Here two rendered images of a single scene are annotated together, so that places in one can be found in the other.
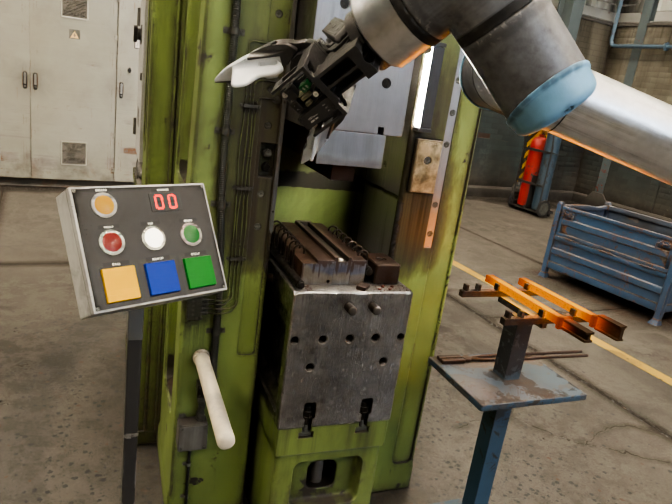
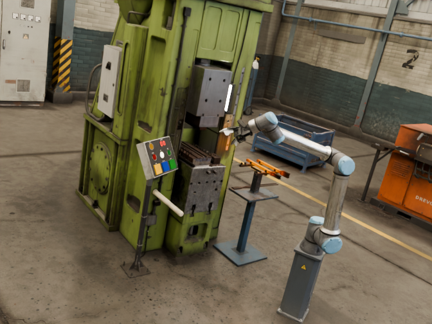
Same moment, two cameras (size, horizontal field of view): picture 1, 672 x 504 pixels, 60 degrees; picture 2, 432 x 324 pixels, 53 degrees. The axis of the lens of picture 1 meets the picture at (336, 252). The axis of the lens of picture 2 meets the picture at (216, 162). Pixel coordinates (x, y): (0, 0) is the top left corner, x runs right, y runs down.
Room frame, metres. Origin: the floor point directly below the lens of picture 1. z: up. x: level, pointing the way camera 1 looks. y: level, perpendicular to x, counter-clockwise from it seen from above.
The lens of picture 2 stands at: (-1.90, 1.00, 2.17)
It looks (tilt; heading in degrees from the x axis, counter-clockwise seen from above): 18 degrees down; 342
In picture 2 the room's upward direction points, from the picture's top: 11 degrees clockwise
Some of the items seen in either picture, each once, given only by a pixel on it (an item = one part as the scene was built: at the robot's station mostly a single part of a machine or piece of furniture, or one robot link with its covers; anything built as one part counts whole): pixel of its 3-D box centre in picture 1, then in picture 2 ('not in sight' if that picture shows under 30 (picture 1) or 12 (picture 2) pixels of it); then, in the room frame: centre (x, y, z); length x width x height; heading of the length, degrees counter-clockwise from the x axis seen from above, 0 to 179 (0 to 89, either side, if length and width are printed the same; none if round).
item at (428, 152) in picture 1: (425, 166); (227, 123); (1.89, -0.24, 1.27); 0.09 x 0.02 x 0.17; 112
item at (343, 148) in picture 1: (326, 138); (195, 115); (1.84, 0.08, 1.32); 0.42 x 0.20 x 0.10; 22
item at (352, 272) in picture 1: (312, 249); (189, 152); (1.84, 0.08, 0.96); 0.42 x 0.20 x 0.09; 22
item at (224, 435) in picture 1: (212, 395); (168, 202); (1.43, 0.28, 0.62); 0.44 x 0.05 x 0.05; 22
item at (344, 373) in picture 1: (317, 322); (188, 178); (1.87, 0.03, 0.69); 0.56 x 0.38 x 0.45; 22
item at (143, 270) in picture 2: not in sight; (135, 265); (1.36, 0.48, 0.05); 0.22 x 0.22 x 0.09; 22
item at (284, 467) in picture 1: (301, 436); (180, 220); (1.87, 0.03, 0.23); 0.55 x 0.37 x 0.47; 22
